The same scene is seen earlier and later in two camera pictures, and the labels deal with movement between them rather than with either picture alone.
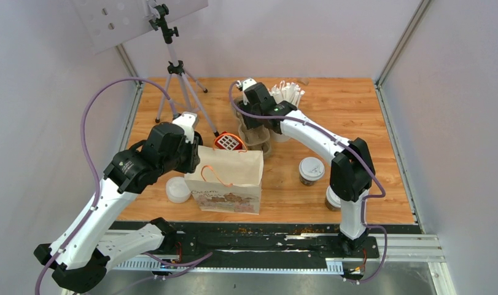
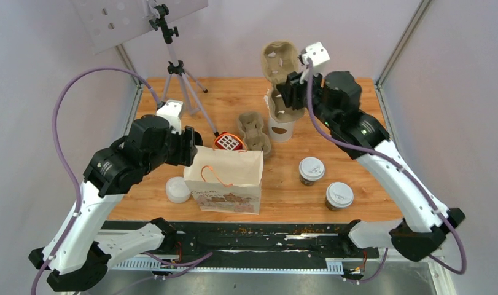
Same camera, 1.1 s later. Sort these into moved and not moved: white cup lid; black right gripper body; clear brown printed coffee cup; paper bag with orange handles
Moved: black right gripper body
Not moved: white cup lid; clear brown printed coffee cup; paper bag with orange handles
